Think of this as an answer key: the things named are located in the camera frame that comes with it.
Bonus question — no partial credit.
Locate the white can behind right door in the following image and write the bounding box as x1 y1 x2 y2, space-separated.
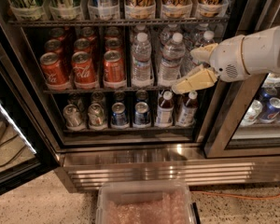
241 100 262 126

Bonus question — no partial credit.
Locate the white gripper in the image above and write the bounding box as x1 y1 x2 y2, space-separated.
171 35 249 94

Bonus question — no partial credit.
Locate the closed right glass door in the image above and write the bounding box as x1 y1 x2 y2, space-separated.
204 0 280 158

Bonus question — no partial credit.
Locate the left brown drink bottle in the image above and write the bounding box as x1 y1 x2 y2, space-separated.
156 91 174 127

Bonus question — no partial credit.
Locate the upper wire shelf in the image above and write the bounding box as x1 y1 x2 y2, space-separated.
8 17 229 27

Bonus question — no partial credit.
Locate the front middle cola can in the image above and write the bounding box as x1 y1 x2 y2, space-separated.
72 51 96 84

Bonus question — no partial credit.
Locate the orange power cable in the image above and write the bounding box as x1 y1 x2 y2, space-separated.
189 180 280 202

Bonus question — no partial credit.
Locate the left silver can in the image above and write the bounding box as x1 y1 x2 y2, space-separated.
63 105 83 127

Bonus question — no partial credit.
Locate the front right cola can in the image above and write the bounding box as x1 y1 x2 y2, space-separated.
104 50 124 82

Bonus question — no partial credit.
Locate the right brown drink bottle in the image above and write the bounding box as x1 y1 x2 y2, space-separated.
176 91 198 126

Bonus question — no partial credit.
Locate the blue can behind right door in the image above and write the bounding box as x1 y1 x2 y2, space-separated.
259 97 280 123

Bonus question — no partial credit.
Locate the brown drink bottle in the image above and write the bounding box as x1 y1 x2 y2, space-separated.
176 91 198 126
156 91 174 127

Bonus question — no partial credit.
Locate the black cable on floor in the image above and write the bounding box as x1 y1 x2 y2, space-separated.
0 133 28 169

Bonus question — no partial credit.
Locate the open black fridge door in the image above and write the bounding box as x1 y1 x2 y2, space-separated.
0 24 58 196

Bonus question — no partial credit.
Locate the front left cola can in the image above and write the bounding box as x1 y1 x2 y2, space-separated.
40 52 69 85

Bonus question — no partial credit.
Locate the cola can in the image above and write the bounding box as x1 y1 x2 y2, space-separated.
104 50 124 82
72 51 96 84
40 52 69 85

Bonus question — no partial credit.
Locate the wire shelf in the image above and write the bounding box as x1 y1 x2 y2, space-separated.
8 17 229 27
42 83 209 95

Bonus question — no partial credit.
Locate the stainless steel fridge cabinet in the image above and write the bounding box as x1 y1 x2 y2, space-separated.
0 0 280 192

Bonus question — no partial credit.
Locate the clear plastic storage bin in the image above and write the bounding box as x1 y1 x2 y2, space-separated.
95 179 200 224

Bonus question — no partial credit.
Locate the left blue can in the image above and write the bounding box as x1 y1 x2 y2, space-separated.
112 103 128 126

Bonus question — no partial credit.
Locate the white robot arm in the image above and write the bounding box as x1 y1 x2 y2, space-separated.
171 25 280 94

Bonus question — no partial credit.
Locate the water bottle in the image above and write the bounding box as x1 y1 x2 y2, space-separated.
186 31 215 73
132 33 152 81
159 33 186 81

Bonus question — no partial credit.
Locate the middle wire shelf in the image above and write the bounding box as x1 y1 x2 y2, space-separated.
42 83 209 95

